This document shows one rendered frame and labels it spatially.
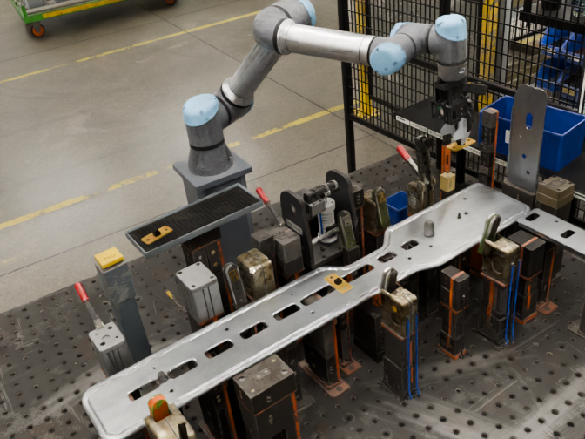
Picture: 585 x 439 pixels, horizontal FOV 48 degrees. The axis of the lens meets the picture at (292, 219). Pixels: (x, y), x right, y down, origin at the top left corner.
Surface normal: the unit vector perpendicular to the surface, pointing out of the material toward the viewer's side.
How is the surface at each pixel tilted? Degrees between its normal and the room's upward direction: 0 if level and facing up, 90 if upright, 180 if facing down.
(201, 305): 90
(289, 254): 90
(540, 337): 0
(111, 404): 0
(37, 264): 0
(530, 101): 90
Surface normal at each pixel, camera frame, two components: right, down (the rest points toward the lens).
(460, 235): -0.10, -0.83
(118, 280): 0.57, 0.40
